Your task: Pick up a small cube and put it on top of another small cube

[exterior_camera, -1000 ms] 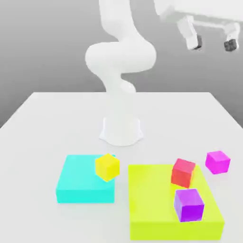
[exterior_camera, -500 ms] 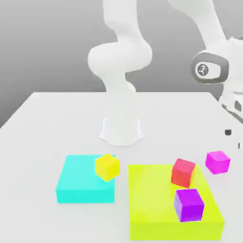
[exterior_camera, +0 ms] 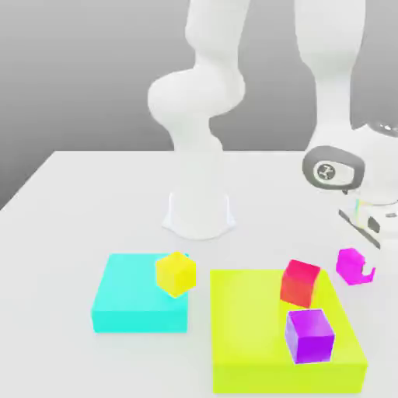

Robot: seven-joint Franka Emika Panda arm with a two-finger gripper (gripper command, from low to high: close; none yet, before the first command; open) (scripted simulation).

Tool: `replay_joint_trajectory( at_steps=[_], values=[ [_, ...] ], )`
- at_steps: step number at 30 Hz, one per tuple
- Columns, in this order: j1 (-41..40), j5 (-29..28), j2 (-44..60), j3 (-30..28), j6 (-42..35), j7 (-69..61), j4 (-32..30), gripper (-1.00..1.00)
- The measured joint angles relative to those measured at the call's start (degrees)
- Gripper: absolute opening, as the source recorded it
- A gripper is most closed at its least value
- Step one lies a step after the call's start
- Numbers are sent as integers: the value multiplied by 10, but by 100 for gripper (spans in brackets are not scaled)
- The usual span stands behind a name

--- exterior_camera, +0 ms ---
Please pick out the small red cube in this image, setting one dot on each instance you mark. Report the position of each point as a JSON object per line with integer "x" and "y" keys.
{"x": 298, "y": 284}

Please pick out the small purple cube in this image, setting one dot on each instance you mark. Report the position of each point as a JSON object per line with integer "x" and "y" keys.
{"x": 312, "y": 342}

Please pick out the large cyan box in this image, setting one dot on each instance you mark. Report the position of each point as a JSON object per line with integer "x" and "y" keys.
{"x": 127, "y": 289}

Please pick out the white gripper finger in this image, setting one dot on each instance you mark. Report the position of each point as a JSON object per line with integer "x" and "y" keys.
{"x": 367, "y": 264}

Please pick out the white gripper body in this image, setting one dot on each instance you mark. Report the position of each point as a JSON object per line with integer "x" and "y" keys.
{"x": 362, "y": 238}

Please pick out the small yellow cube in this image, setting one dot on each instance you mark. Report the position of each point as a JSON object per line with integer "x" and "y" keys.
{"x": 175, "y": 273}

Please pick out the small magenta cube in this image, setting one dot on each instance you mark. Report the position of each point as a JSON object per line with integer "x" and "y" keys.
{"x": 348, "y": 264}

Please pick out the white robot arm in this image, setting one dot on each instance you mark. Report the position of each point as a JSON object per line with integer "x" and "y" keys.
{"x": 199, "y": 93}

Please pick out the large lime box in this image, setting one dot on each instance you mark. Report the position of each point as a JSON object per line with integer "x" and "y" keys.
{"x": 248, "y": 326}

